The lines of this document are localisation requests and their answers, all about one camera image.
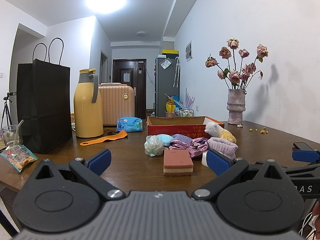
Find lavender fluffy headband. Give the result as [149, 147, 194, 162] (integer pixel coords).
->
[208, 137, 238, 159]

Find pink satin bow scrunchie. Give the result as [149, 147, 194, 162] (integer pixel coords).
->
[169, 138, 209, 158]

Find white yellow plush toy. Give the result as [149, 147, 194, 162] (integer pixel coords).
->
[204, 121, 236, 144]

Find pink layered sponge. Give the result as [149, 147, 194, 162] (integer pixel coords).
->
[163, 150, 194, 176]

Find purple woven cloth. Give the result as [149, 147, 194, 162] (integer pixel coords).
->
[172, 134, 192, 144]

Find light blue plush puff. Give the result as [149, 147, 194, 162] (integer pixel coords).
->
[157, 134, 174, 147]

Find iridescent mesh bath pouf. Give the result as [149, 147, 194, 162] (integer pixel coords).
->
[144, 135, 164, 157]

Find white foam roll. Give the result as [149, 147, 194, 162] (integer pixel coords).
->
[201, 151, 208, 167]

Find orange plastic shoehorn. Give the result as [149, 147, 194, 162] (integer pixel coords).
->
[80, 130, 128, 146]

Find red cardboard box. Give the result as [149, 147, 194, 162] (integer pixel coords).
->
[147, 116, 225, 139]

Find blue wet wipes pack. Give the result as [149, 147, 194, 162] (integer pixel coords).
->
[117, 117, 143, 133]

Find pink textured vase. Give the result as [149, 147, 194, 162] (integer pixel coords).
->
[227, 89, 246, 125]

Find yellow thermos jug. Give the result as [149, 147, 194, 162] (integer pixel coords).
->
[74, 69, 104, 138]

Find pink ribbed suitcase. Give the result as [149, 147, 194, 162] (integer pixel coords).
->
[98, 83, 135, 126]

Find yellow bucket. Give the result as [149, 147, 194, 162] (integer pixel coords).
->
[165, 101, 176, 113]

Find snack packet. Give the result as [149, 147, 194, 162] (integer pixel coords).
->
[1, 145, 37, 172]

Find dried pink roses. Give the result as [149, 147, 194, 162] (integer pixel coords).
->
[205, 38, 269, 92]

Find glass cup with straw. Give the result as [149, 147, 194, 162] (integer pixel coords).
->
[1, 120, 24, 146]

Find black paper shopping bag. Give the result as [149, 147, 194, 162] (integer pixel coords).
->
[16, 47, 72, 154]

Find dark brown entrance door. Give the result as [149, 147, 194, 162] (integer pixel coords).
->
[112, 59, 146, 119]

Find grey refrigerator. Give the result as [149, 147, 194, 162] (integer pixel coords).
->
[155, 57, 180, 117]

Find yellow box on refrigerator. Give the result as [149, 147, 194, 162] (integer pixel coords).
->
[162, 49, 179, 55]

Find wire storage rack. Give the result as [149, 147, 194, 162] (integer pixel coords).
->
[175, 107, 194, 117]

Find black camera tripod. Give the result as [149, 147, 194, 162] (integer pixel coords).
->
[1, 92, 17, 128]

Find wall electrical panel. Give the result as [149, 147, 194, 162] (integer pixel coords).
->
[185, 41, 193, 62]

